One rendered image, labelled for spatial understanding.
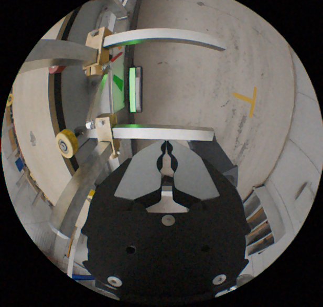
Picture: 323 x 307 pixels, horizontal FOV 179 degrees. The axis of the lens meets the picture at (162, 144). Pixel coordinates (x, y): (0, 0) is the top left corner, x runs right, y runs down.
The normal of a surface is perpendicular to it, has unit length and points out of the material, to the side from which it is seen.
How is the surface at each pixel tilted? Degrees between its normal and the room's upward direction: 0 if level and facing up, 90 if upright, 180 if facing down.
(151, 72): 0
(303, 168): 90
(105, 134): 0
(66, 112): 90
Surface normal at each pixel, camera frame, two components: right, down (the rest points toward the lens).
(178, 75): -0.02, 0.49
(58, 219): 0.03, -0.87
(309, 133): -1.00, -0.08
